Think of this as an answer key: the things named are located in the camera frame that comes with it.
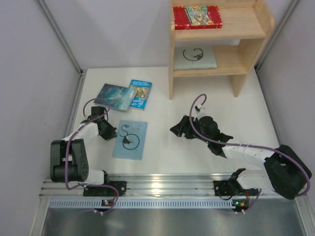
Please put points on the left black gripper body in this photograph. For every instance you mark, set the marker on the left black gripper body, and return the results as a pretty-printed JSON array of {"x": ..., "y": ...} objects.
[{"x": 108, "y": 130}]

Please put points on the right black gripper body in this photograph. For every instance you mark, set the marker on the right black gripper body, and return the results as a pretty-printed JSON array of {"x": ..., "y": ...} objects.
[{"x": 187, "y": 128}]

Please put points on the light blue Gatsby book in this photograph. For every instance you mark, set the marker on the light blue Gatsby book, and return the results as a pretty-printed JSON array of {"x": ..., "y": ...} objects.
[{"x": 130, "y": 140}]

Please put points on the pale green Great Gatsby book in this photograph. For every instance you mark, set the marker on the pale green Great Gatsby book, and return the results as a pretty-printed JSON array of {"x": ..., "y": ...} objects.
[{"x": 191, "y": 58}]

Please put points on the red illustrated book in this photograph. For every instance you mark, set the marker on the red illustrated book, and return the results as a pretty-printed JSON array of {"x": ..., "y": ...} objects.
[{"x": 197, "y": 17}]

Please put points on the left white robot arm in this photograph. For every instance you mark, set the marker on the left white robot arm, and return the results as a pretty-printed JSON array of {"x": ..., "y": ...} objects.
[{"x": 68, "y": 156}]

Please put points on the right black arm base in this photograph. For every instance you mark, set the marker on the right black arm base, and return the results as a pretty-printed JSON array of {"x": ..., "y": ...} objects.
[{"x": 222, "y": 189}]

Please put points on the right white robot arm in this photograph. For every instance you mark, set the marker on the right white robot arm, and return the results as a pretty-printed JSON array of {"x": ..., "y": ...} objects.
[{"x": 279, "y": 170}]

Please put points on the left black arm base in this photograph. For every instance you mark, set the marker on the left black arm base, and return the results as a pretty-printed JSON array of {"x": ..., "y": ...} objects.
[{"x": 120, "y": 186}]

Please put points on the dark blue ocean book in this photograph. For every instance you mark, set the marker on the dark blue ocean book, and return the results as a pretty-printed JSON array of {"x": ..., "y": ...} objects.
[{"x": 117, "y": 97}]

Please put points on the bright blue illustrated book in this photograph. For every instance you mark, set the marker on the bright blue illustrated book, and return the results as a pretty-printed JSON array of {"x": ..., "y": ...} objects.
[{"x": 143, "y": 89}]

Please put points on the wooden two-tier shelf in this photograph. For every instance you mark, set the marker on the wooden two-tier shelf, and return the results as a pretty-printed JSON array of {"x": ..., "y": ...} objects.
[{"x": 249, "y": 21}]

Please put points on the aluminium mounting rail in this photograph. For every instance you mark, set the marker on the aluminium mounting rail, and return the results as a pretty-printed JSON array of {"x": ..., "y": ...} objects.
[{"x": 153, "y": 186}]

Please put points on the slotted grey cable duct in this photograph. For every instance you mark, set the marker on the slotted grey cable duct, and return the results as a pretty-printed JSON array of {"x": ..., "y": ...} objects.
[{"x": 149, "y": 203}]

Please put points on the left aluminium frame post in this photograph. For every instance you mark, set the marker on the left aluminium frame post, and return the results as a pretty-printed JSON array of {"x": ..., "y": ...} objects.
[{"x": 65, "y": 46}]

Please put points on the aluminium frame post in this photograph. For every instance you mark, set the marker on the aluminium frame post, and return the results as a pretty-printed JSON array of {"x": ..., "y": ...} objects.
[
  {"x": 65, "y": 46},
  {"x": 267, "y": 50}
]

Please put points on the right aluminium frame post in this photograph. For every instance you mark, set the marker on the right aluminium frame post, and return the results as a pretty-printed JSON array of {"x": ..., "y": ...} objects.
[{"x": 267, "y": 50}]

